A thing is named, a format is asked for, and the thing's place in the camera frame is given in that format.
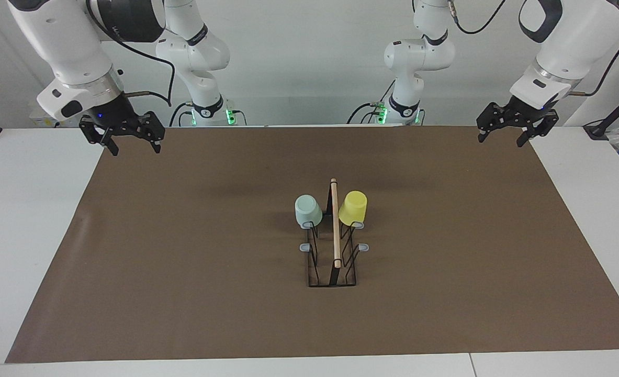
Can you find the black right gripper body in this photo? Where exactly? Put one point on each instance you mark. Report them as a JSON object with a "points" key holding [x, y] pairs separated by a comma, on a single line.
{"points": [[113, 118]]}

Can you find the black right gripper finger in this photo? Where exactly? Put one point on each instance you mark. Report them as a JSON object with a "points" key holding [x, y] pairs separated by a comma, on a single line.
{"points": [[94, 133], [153, 127]]}

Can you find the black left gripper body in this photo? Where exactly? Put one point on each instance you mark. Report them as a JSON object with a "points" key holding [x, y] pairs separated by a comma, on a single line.
{"points": [[526, 114]]}

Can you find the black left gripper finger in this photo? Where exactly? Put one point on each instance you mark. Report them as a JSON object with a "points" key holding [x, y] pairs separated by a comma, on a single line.
{"points": [[490, 119], [544, 126]]}

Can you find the yellow plastic cup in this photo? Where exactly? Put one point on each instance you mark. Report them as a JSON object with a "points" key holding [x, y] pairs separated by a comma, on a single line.
{"points": [[352, 209]]}

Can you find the pale green plastic cup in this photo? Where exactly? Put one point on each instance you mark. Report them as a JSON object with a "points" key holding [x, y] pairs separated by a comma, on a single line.
{"points": [[308, 212]]}

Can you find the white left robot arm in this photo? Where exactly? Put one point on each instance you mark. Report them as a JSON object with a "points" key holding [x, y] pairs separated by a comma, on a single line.
{"points": [[581, 42]]}

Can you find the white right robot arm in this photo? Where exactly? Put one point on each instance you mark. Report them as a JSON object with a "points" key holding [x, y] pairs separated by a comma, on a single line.
{"points": [[68, 47]]}

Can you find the black clamp stand with pole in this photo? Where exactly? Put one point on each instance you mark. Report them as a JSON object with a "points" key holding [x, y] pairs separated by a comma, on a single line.
{"points": [[597, 131]]}

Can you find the white cardboard box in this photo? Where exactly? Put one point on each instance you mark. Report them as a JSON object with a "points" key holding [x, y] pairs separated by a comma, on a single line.
{"points": [[42, 123]]}

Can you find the brown paper table mat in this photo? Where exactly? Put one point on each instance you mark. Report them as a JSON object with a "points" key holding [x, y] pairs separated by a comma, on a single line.
{"points": [[183, 288]]}

